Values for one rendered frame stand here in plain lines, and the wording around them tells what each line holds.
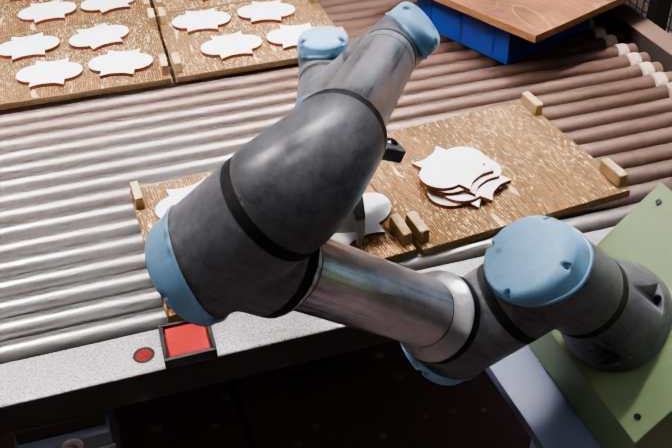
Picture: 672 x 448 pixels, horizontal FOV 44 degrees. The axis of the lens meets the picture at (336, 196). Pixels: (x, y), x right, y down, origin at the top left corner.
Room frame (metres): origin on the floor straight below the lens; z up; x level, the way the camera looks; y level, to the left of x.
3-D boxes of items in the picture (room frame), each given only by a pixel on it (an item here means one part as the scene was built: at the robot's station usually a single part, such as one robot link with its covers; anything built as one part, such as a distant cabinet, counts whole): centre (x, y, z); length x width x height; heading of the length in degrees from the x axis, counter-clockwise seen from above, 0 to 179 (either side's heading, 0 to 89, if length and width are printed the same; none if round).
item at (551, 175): (1.28, -0.27, 0.93); 0.41 x 0.35 x 0.02; 111
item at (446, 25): (1.91, -0.42, 0.97); 0.31 x 0.31 x 0.10; 38
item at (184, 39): (1.89, 0.20, 0.94); 0.41 x 0.35 x 0.04; 105
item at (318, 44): (1.09, 0.01, 1.25); 0.09 x 0.08 x 0.11; 178
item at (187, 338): (0.87, 0.22, 0.92); 0.06 x 0.06 x 0.01; 16
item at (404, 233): (1.08, -0.10, 0.95); 0.06 x 0.02 x 0.03; 19
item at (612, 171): (1.23, -0.50, 0.95); 0.06 x 0.02 x 0.03; 21
